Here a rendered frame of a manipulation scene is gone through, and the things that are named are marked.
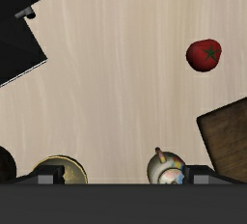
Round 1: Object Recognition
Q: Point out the white patterned teapot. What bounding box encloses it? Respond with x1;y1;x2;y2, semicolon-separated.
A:
147;147;187;185

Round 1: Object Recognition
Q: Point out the red tomato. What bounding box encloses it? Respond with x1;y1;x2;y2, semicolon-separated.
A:
185;39;223;73

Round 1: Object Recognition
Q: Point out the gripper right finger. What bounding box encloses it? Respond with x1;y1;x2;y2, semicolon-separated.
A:
182;164;247;185

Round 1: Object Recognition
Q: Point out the flat brown board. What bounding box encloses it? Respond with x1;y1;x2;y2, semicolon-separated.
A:
196;97;247;184

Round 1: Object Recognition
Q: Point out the gold rimmed bowl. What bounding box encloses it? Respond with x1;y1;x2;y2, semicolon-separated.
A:
31;154;89;185

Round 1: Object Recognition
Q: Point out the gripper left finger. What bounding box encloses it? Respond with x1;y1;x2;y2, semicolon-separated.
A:
9;165;66;185

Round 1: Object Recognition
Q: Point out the dark round vase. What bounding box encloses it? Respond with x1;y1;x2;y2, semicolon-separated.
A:
0;146;17;184

